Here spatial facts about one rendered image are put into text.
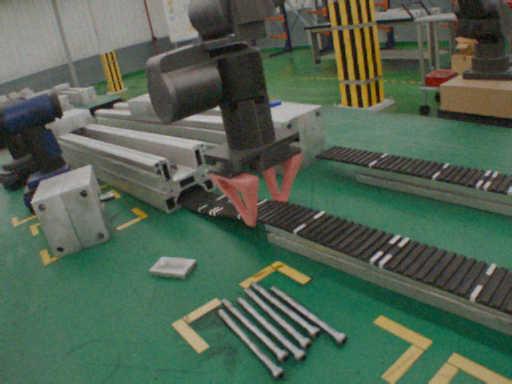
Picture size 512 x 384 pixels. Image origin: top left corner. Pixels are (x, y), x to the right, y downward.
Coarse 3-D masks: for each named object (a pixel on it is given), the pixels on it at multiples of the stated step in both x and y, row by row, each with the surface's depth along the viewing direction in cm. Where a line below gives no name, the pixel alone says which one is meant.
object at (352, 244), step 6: (366, 228) 41; (372, 228) 41; (354, 234) 40; (360, 234) 40; (366, 234) 40; (372, 234) 40; (348, 240) 40; (354, 240) 40; (360, 240) 39; (366, 240) 39; (342, 246) 39; (348, 246) 39; (354, 246) 38; (342, 252) 38; (348, 252) 38
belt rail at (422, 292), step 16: (272, 240) 48; (288, 240) 46; (304, 240) 43; (320, 256) 42; (336, 256) 41; (352, 272) 40; (368, 272) 38; (384, 272) 36; (400, 288) 35; (416, 288) 34; (432, 288) 32; (432, 304) 33; (448, 304) 32; (464, 304) 31; (480, 320) 30; (496, 320) 28
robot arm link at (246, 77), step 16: (224, 48) 41; (240, 48) 42; (256, 48) 41; (224, 64) 40; (240, 64) 40; (256, 64) 41; (224, 80) 41; (240, 80) 41; (256, 80) 41; (224, 96) 42; (240, 96) 41; (256, 96) 43
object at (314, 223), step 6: (318, 216) 45; (324, 216) 45; (330, 216) 45; (306, 222) 44; (312, 222) 44; (318, 222) 44; (324, 222) 44; (300, 228) 43; (306, 228) 43; (312, 228) 43; (300, 234) 42; (306, 234) 42
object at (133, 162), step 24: (72, 144) 91; (96, 144) 79; (120, 144) 86; (144, 144) 76; (168, 144) 68; (192, 144) 64; (96, 168) 83; (120, 168) 70; (144, 168) 61; (168, 168) 60; (192, 168) 65; (144, 192) 65; (168, 192) 61
